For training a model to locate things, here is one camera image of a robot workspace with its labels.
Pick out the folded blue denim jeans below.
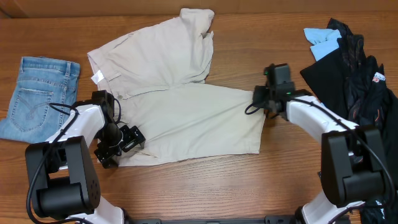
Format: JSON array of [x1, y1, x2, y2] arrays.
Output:
[[1, 57, 80, 144]]

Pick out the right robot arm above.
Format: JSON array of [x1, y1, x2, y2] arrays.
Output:
[[251, 63, 396, 224]]

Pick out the beige khaki shorts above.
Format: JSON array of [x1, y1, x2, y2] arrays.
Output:
[[88, 8, 265, 166]]

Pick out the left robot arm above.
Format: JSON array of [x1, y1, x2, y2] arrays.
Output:
[[25, 90, 146, 224]]

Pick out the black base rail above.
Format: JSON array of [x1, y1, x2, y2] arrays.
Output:
[[125, 215, 305, 224]]

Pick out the black patterned garment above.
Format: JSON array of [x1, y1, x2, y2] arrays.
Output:
[[299, 17, 398, 224]]

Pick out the light blue garment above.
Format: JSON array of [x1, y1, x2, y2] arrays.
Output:
[[303, 28, 341, 61]]

